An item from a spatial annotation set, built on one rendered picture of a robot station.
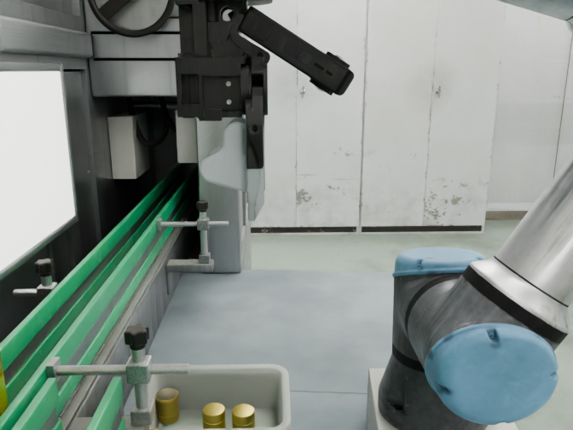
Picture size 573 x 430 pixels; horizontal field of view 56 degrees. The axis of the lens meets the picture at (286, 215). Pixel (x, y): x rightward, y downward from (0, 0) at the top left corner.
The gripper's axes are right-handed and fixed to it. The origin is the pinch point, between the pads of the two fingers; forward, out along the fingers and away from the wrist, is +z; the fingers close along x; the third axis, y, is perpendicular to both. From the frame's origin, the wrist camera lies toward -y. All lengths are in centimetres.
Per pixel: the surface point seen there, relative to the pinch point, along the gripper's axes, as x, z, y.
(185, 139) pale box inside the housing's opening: -100, 6, 23
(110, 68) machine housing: -90, -13, 40
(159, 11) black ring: -89, -27, 26
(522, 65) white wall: -412, -17, -214
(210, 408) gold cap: -18.3, 36.5, 8.4
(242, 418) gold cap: -16.0, 36.8, 3.4
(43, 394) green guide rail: 0.5, 21.4, 23.9
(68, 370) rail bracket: -5.5, 22.1, 23.4
